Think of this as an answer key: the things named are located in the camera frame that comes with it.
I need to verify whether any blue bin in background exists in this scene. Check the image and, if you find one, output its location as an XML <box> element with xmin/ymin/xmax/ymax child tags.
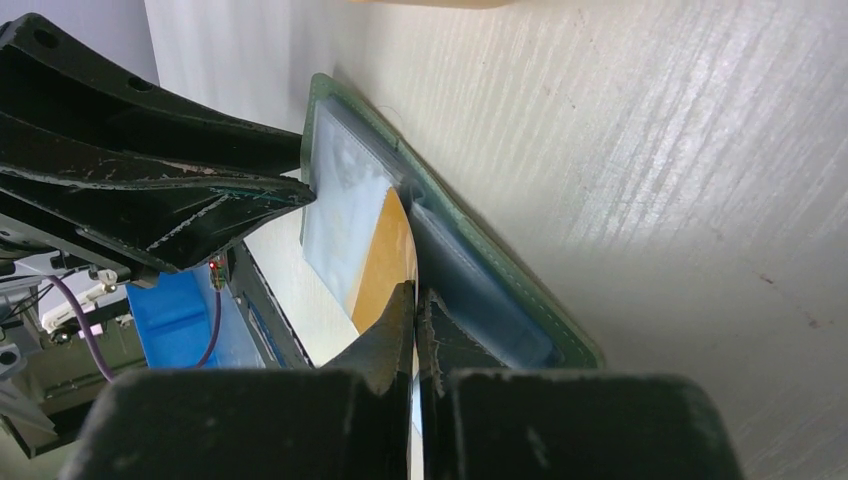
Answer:
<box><xmin>126</xmin><ymin>266</ymin><xmax>266</xmax><ymax>369</ymax></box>

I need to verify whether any tan oval tray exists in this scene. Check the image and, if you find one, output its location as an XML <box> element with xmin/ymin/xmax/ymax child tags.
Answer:
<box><xmin>354</xmin><ymin>0</ymin><xmax>514</xmax><ymax>9</ymax></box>

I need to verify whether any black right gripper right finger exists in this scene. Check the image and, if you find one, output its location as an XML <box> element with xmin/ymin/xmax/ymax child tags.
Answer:
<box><xmin>415</xmin><ymin>290</ymin><xmax>743</xmax><ymax>479</ymax></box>

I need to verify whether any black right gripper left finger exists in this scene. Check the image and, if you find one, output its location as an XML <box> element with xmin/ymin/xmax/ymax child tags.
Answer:
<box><xmin>60</xmin><ymin>281</ymin><xmax>416</xmax><ymax>479</ymax></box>

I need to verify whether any green leather card holder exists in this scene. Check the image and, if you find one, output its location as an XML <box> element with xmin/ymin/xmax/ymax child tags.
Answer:
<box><xmin>300</xmin><ymin>73</ymin><xmax>605</xmax><ymax>369</ymax></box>

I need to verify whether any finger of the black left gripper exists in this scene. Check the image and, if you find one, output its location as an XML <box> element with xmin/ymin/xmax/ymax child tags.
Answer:
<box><xmin>1</xmin><ymin>114</ymin><xmax>315</xmax><ymax>273</ymax></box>
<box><xmin>1</xmin><ymin>13</ymin><xmax>302</xmax><ymax>176</ymax></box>

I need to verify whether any gold card with stripe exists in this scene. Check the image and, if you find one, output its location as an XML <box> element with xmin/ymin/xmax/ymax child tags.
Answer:
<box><xmin>345</xmin><ymin>187</ymin><xmax>419</xmax><ymax>334</ymax></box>

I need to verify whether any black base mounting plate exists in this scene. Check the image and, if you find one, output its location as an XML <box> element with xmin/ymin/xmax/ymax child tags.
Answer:
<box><xmin>226</xmin><ymin>241</ymin><xmax>315</xmax><ymax>369</ymax></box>

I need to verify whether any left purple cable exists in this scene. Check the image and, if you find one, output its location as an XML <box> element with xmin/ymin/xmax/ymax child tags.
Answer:
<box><xmin>46</xmin><ymin>274</ymin><xmax>223</xmax><ymax>384</ymax></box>

